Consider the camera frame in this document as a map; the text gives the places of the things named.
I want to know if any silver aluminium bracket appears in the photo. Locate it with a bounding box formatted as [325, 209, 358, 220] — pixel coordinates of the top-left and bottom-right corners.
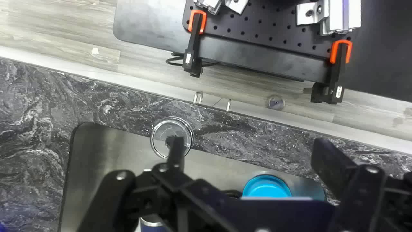
[295, 0, 365, 36]
[192, 0, 250, 16]

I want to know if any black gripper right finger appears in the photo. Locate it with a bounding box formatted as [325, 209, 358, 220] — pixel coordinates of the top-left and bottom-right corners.
[311, 136, 412, 232]

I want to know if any thin black floor cable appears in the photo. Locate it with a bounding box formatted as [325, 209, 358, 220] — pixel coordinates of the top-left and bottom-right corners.
[167, 51, 221, 69]

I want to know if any orange black bar clamp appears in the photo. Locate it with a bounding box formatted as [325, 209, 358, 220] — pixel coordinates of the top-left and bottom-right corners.
[183, 9, 209, 78]
[310, 38, 355, 105]

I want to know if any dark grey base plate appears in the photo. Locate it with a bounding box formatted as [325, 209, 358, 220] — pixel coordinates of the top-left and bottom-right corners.
[114, 0, 412, 103]

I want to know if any stainless steel sink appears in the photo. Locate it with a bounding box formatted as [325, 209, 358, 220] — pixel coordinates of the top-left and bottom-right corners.
[57, 121, 328, 232]

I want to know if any round silver cabinet lock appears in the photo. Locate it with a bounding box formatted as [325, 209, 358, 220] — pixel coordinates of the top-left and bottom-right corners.
[266, 94, 286, 111]

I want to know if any blue plastic cup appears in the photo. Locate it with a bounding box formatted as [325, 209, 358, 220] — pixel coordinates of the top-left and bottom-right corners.
[241, 172, 295, 200]

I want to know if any clear drinking glass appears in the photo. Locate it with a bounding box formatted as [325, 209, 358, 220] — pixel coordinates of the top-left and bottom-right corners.
[149, 114, 195, 160]

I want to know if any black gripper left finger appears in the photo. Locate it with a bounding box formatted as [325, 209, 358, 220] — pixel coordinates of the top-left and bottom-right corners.
[76, 135, 243, 232]

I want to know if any metal drawer handle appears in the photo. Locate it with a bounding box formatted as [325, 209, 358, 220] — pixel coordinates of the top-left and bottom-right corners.
[192, 90, 235, 113]

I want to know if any black perforated mounting board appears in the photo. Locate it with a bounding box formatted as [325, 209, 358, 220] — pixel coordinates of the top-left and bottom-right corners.
[182, 0, 366, 85]

